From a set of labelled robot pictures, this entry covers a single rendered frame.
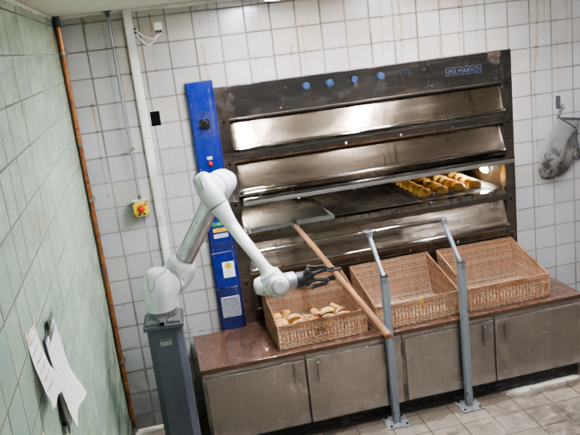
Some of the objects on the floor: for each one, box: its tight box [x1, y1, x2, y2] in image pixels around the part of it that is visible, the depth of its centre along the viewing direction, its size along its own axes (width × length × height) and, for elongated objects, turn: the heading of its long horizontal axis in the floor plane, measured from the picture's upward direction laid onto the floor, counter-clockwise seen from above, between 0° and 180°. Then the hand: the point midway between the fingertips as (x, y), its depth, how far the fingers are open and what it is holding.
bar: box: [258, 217, 485, 431], centre depth 424 cm, size 31×127×118 cm, turn 126°
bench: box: [193, 268, 580, 435], centre depth 455 cm, size 56×242×58 cm, turn 126°
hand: (335, 273), depth 356 cm, fingers closed on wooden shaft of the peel, 3 cm apart
